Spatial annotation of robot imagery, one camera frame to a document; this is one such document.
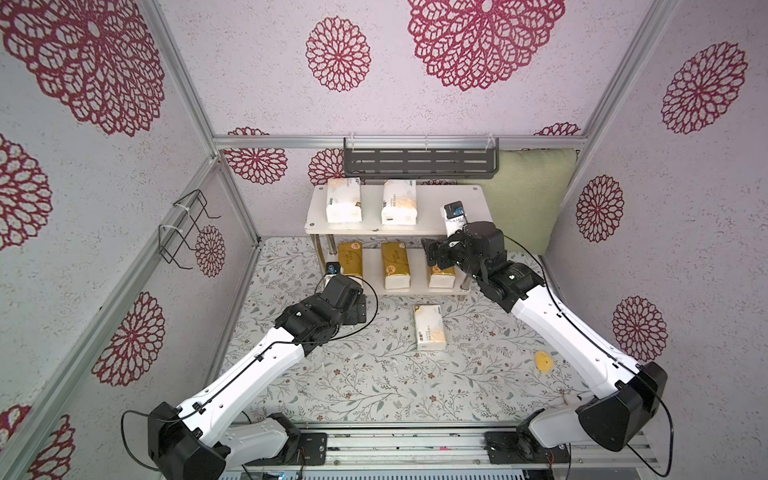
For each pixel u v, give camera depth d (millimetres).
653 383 398
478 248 550
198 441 381
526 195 957
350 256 972
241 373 437
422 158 945
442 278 931
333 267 659
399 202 740
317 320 522
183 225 779
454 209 607
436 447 760
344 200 747
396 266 947
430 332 893
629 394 394
